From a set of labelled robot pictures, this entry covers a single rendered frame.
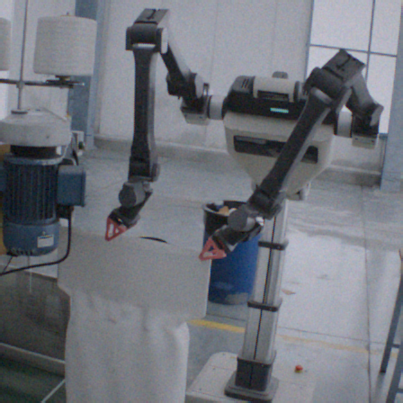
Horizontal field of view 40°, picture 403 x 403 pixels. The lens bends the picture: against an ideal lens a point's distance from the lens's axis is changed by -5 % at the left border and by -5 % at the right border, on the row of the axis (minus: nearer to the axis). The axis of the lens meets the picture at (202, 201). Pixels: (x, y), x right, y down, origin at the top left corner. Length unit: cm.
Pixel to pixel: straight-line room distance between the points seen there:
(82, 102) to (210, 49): 248
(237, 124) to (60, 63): 74
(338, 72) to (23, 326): 164
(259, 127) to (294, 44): 770
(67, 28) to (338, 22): 830
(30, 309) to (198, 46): 797
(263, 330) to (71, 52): 138
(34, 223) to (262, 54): 845
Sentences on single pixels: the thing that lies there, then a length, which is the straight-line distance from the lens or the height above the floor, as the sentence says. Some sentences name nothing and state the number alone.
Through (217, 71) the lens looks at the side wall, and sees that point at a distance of 982.
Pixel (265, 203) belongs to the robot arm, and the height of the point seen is 123.
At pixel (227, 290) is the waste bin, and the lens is 398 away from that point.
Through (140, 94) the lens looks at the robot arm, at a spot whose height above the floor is 149.
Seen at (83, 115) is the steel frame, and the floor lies 60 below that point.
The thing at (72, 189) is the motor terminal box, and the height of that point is 126.
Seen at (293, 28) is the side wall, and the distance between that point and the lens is 965.
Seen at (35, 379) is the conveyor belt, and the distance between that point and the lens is 227.
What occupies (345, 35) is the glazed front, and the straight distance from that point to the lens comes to 958.
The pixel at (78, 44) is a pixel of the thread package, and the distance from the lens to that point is 149.
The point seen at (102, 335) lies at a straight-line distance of 179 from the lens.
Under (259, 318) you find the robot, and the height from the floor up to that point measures 63.
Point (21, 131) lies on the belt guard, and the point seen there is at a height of 140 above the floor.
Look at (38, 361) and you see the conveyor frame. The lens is 236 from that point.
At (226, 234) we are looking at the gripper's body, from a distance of 160.
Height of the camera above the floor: 157
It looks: 13 degrees down
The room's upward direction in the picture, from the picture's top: 6 degrees clockwise
